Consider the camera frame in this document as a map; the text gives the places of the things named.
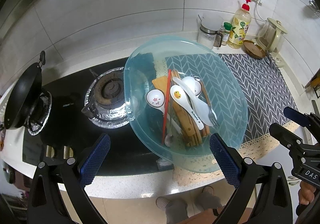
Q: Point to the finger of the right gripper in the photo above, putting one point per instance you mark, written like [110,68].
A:
[285,137]
[301,119]

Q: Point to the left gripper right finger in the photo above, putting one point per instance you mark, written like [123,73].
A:
[273,204]

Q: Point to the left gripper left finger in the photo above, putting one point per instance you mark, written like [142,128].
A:
[45,204]

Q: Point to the metal fork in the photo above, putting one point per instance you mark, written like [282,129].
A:
[211,114]

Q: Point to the white spoon yellow duck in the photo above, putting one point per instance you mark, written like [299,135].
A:
[180,97]

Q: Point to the metal spoon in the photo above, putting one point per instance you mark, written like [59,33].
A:
[168,132]

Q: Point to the red chopstick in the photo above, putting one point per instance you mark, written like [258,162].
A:
[166,106]

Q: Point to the wooden spatula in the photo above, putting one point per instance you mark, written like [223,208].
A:
[185,121]

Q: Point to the white spoon pink flowers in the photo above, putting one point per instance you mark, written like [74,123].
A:
[156,99]

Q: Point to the white ceramic soup spoon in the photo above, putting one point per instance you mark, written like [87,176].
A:
[193,85]

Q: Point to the person right hand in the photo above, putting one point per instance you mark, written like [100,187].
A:
[306,193]

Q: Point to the grey herringbone table mat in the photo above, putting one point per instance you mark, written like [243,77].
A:
[248,95]

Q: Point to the grey slipper right foot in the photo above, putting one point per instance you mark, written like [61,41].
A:
[207,200]

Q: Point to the grey slipper foot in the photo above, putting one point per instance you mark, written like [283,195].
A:
[175,210]
[207,200]

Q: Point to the black glass stove top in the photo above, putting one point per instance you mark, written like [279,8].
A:
[69,127]

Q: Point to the brown ceramic saucer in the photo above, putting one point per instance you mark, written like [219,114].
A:
[253,50]

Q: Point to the beige glass kettle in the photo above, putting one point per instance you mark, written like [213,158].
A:
[269,37]

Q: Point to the grey slipper left foot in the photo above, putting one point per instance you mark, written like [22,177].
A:
[175,210]

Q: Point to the black wok pan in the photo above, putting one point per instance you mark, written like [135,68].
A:
[24,95]

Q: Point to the yellow dish soap bottle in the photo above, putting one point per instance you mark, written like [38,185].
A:
[240,26]

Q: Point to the hanging metal ladle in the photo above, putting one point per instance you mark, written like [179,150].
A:
[314,5]

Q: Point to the blue translucent plastic tray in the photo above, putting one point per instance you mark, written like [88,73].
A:
[145,64]

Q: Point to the gas stove burner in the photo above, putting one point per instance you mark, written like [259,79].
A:
[104,103]

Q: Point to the brown spice jar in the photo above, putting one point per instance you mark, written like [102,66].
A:
[219,37]

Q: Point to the green lid spice jar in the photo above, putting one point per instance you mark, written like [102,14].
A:
[227,26]

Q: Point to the glass jar white powder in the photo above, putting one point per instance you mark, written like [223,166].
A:
[209,25]

